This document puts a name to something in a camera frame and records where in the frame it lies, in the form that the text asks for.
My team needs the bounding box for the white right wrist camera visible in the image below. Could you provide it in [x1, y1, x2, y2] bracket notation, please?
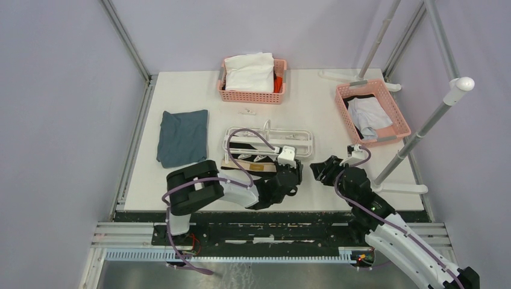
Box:
[340, 144, 366, 167]

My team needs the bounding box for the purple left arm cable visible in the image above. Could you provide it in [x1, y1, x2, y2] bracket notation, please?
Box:
[160, 128, 280, 277]

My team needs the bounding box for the metal drying rack stand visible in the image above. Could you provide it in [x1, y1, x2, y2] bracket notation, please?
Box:
[337, 1, 475, 194]

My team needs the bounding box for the folded blue-grey cloth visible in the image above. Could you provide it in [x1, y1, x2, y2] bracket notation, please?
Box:
[156, 110, 208, 169]

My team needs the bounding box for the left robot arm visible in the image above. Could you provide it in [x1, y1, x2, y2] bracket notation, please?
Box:
[161, 160, 303, 245]

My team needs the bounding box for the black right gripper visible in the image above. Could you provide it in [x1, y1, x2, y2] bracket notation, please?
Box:
[309, 155, 356, 207]

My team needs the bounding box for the small white loose clip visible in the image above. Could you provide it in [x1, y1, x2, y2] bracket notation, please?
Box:
[238, 109, 257, 116]

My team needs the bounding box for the white crumpled cloth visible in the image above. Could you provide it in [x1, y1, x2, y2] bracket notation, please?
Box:
[224, 52, 274, 93]

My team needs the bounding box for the light grey underwear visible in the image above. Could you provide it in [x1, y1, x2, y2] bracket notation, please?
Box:
[346, 95, 393, 140]

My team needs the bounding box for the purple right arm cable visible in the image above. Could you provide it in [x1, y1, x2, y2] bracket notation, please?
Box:
[334, 145, 466, 289]

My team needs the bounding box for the black underwear beige waistband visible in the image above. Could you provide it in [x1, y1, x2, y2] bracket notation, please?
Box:
[230, 142, 277, 178]

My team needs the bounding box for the white clip hanger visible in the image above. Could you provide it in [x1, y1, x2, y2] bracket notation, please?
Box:
[222, 120, 315, 160]

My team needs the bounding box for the pink basket with underwear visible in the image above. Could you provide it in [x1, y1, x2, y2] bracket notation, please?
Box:
[335, 79, 411, 148]

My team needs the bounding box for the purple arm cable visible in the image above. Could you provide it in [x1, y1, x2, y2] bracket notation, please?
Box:
[334, 145, 466, 289]
[160, 128, 280, 277]

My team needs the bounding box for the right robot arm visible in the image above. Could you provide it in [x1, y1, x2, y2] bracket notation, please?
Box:
[310, 156, 480, 288]

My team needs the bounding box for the pink basket with white cloth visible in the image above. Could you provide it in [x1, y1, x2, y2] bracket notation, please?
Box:
[216, 59, 287, 105]

